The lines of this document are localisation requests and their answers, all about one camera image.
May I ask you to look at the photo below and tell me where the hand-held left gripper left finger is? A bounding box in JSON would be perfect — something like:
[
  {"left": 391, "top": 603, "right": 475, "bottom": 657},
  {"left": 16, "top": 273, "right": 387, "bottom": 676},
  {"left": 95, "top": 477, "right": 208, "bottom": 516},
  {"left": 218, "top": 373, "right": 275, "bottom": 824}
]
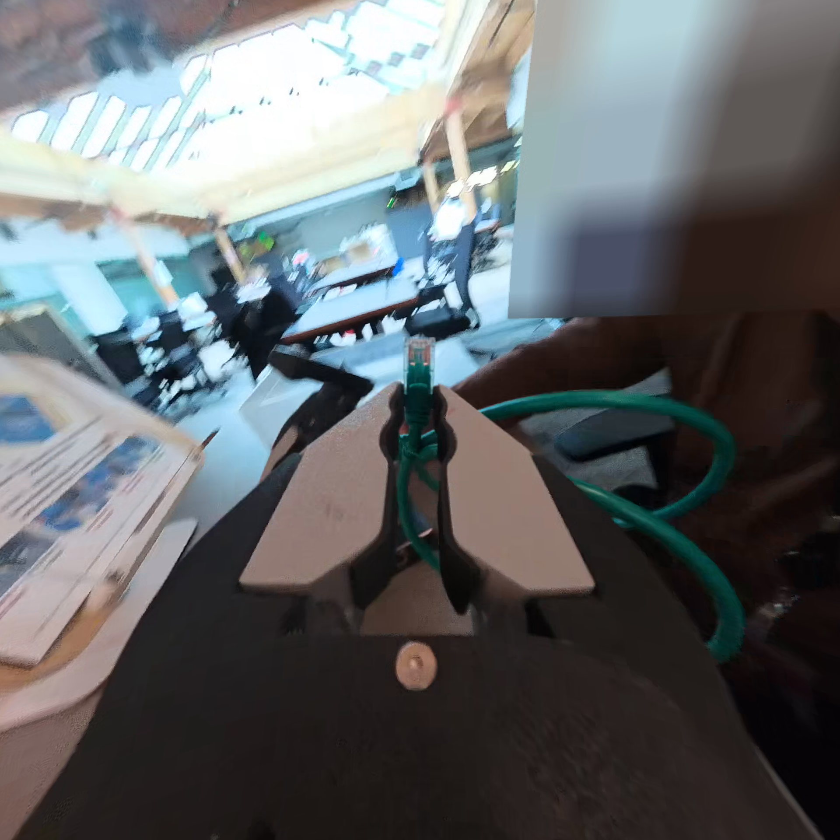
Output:
[{"left": 239, "top": 382, "right": 403, "bottom": 610}]

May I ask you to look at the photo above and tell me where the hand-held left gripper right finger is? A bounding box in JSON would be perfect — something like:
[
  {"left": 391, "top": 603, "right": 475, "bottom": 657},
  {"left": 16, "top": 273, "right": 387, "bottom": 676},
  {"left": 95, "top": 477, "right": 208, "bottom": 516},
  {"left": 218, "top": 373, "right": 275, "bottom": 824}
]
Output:
[{"left": 435, "top": 382, "right": 596, "bottom": 616}]

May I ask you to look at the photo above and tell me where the green ethernet cable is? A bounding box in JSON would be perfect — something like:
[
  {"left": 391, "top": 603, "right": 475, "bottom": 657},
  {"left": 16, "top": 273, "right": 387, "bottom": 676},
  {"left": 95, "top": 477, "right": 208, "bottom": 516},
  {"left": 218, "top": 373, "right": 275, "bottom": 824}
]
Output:
[{"left": 395, "top": 335, "right": 747, "bottom": 664}]

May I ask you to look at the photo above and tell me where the black office chair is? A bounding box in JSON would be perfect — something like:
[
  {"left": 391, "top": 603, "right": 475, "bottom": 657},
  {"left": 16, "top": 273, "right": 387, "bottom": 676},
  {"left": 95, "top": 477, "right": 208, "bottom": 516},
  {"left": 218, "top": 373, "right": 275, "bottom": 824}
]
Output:
[
  {"left": 226, "top": 276, "right": 306, "bottom": 379},
  {"left": 94, "top": 307, "right": 219, "bottom": 409}
]

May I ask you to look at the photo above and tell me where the dark table with wooden edge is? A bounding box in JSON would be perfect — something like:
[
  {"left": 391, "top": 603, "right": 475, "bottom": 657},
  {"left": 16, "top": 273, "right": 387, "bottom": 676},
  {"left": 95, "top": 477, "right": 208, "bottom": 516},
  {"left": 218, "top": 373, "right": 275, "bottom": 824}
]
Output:
[
  {"left": 281, "top": 276, "right": 422, "bottom": 347},
  {"left": 314, "top": 257, "right": 399, "bottom": 291}
]

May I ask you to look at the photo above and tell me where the white instruction sheet stand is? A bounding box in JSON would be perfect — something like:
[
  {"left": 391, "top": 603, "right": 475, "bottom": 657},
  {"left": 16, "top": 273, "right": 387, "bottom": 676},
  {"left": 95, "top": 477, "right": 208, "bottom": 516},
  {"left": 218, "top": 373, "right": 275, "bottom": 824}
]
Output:
[{"left": 0, "top": 354, "right": 204, "bottom": 731}]

